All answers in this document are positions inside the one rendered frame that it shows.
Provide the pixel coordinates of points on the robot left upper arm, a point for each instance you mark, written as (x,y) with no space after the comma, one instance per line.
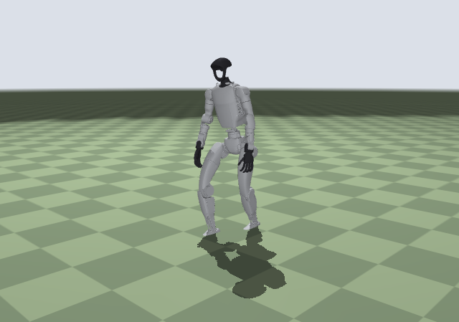
(243,93)

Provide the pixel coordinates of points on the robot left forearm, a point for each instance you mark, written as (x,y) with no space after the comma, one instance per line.
(249,131)

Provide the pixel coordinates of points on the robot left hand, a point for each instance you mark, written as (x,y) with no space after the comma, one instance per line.
(247,159)

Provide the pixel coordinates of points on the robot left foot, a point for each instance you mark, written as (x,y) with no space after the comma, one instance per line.
(251,225)

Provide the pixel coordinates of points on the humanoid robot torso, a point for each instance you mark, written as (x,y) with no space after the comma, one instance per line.
(229,113)

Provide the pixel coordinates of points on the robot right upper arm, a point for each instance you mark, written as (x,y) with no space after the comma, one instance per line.
(209,107)

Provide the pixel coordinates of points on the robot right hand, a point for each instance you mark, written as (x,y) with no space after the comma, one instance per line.
(197,154)

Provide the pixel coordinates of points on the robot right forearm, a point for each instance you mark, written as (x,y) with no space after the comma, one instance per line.
(203,133)

